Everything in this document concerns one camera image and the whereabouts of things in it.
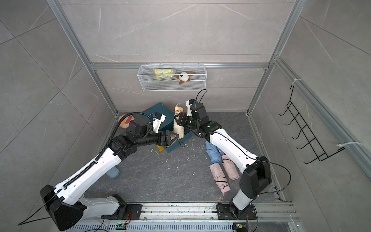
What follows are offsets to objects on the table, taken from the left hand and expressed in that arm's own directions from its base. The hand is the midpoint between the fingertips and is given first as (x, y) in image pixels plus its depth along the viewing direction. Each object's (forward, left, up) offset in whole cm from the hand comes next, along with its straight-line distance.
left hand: (174, 133), depth 68 cm
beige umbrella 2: (+3, -2, -3) cm, 5 cm away
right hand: (+12, -1, -2) cm, 12 cm away
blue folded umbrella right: (+3, -27, -26) cm, 38 cm away
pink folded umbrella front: (-13, -24, -27) cm, 39 cm away
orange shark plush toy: (+28, +39, -23) cm, 54 cm away
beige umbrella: (+5, -1, -2) cm, 6 cm away
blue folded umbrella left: (+4, -23, -28) cm, 36 cm away
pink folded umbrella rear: (-7, -32, -27) cm, 43 cm away
